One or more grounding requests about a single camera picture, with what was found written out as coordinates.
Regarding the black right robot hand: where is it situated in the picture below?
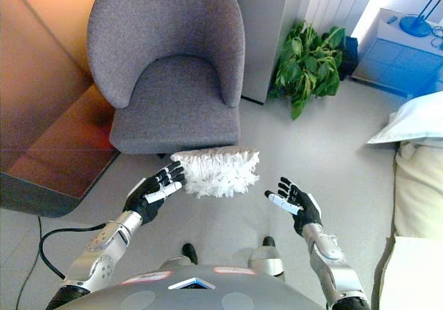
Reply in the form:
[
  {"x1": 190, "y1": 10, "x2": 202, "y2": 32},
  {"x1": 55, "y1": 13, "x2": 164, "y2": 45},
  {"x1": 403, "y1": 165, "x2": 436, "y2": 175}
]
[{"x1": 264, "y1": 176, "x2": 325, "y2": 237}]

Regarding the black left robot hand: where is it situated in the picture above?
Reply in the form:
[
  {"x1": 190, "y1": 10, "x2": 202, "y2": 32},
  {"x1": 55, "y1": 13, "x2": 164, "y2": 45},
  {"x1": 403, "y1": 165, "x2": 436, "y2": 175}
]
[{"x1": 123, "y1": 161, "x2": 187, "y2": 225}]

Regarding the white fringed pillow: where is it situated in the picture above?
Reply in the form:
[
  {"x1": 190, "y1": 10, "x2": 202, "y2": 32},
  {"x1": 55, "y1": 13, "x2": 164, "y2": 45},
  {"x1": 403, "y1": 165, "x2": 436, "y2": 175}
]
[{"x1": 170, "y1": 146, "x2": 261, "y2": 200}]

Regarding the smooth white bed pillow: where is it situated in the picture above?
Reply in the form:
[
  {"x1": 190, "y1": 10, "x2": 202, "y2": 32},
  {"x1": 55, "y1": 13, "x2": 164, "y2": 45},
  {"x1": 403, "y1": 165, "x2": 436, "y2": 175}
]
[{"x1": 365, "y1": 90, "x2": 443, "y2": 149}]

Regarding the silver right robot leg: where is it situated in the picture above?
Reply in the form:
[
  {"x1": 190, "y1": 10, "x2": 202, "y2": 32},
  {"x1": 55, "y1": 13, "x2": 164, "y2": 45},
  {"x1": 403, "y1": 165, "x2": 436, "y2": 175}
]
[{"x1": 248, "y1": 236, "x2": 287, "y2": 283}]

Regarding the silver robot leg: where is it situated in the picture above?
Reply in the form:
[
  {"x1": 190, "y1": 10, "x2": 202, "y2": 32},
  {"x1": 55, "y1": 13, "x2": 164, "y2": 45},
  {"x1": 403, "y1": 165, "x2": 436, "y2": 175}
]
[
  {"x1": 157, "y1": 243, "x2": 199, "y2": 269},
  {"x1": 248, "y1": 236, "x2": 287, "y2": 283}
]

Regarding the silver left robot leg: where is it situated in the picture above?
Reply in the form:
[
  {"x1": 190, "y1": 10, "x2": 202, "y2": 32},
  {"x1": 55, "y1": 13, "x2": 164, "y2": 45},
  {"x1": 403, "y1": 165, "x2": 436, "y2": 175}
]
[{"x1": 157, "y1": 243, "x2": 199, "y2": 269}]

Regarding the grey fabric armchair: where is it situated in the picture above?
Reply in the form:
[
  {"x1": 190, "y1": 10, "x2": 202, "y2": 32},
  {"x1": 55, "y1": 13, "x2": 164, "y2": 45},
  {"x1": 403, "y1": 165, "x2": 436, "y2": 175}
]
[{"x1": 86, "y1": 0, "x2": 246, "y2": 156}]

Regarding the grey robot torso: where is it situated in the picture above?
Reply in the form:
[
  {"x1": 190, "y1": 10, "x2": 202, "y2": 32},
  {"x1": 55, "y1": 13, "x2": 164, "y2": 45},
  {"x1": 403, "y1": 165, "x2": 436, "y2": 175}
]
[{"x1": 64, "y1": 264, "x2": 326, "y2": 310}]

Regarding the cream mattress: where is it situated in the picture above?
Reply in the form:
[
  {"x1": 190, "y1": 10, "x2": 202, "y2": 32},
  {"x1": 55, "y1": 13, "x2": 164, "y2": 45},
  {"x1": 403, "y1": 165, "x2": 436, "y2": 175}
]
[{"x1": 392, "y1": 142, "x2": 443, "y2": 240}]

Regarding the green leafy houseplant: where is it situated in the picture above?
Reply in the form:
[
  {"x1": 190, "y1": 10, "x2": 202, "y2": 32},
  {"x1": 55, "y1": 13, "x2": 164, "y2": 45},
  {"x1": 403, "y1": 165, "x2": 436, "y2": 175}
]
[{"x1": 268, "y1": 19, "x2": 347, "y2": 121}]

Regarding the glossy brown table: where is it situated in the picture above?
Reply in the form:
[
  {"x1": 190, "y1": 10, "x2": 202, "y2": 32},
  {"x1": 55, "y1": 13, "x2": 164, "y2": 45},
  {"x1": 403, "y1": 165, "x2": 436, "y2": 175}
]
[{"x1": 0, "y1": 0, "x2": 122, "y2": 219}]

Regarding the black plant pot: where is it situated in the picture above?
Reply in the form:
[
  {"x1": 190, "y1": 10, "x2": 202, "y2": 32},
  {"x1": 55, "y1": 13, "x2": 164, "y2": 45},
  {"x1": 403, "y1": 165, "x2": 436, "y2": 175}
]
[{"x1": 341, "y1": 35, "x2": 359, "y2": 82}]

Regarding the grey upright panel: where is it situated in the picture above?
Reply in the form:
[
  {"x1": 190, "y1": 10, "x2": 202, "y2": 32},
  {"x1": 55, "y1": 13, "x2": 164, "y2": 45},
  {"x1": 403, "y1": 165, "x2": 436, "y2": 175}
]
[{"x1": 221, "y1": 0, "x2": 319, "y2": 107}]

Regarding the white ribbed radiator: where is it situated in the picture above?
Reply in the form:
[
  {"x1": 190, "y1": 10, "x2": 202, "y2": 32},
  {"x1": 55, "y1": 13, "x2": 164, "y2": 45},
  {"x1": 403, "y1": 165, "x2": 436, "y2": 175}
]
[{"x1": 304, "y1": 0, "x2": 370, "y2": 37}]

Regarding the desk lamp with round base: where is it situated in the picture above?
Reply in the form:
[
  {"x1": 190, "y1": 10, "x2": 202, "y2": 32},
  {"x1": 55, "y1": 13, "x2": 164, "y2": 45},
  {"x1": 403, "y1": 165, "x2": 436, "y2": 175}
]
[{"x1": 399, "y1": 0, "x2": 443, "y2": 37}]

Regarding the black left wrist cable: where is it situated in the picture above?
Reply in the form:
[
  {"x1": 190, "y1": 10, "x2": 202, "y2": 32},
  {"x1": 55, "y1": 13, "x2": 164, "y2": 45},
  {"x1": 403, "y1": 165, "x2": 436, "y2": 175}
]
[{"x1": 39, "y1": 223, "x2": 120, "y2": 280}]

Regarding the thin floor cable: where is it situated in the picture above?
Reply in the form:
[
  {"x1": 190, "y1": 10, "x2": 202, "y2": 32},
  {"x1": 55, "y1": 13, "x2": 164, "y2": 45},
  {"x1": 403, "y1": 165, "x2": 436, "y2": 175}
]
[{"x1": 15, "y1": 216, "x2": 44, "y2": 310}]

